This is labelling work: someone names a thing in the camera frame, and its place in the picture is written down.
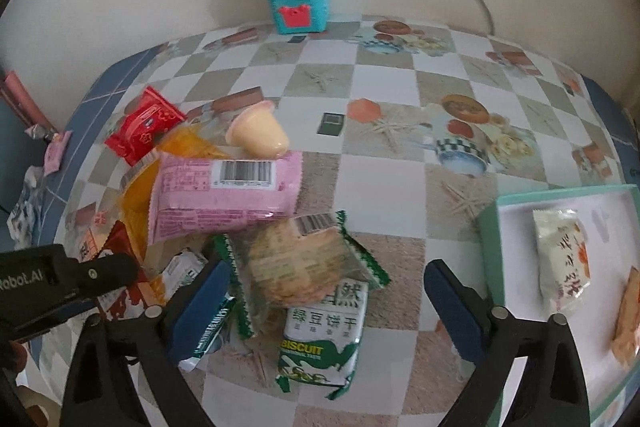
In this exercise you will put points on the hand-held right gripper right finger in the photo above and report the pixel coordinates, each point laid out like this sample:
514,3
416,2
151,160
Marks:
450,312

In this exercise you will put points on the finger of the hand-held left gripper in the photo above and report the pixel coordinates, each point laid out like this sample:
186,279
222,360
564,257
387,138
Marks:
95,274

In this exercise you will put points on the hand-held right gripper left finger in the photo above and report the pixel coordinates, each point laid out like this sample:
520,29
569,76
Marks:
200,307

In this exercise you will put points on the green white biscuit packet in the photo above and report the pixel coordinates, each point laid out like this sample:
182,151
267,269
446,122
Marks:
320,337
210,342

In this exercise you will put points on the small white snack packet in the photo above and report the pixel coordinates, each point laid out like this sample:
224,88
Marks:
182,274

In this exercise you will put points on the red white snack packet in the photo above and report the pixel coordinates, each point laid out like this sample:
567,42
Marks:
117,242

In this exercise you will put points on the orange snack bag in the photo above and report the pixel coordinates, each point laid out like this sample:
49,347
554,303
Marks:
137,207

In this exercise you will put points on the clear round biscuit packet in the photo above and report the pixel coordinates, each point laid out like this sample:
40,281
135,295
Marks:
295,262

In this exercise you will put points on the pink snack packet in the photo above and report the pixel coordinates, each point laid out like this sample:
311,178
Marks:
225,202

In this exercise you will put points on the white snack packet orange print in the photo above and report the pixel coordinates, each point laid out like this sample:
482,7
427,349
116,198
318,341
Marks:
562,262

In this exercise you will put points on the yellow jelly cup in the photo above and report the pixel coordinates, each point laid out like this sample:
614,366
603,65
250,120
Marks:
260,132

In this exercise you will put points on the blue white plastic bag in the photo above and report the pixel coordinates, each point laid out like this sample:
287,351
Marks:
25,212

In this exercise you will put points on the pink candy wrapper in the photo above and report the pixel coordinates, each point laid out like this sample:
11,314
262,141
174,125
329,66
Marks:
56,152

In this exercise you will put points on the silver wrapper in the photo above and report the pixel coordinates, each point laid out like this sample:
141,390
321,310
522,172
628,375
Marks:
39,133

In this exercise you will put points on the checkered tablecloth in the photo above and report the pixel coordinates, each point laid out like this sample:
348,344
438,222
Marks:
375,187

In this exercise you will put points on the brown chair back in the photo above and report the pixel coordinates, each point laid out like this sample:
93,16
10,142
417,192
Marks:
22,102

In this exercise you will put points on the teal tin box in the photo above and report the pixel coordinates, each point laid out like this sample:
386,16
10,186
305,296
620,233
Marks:
297,2

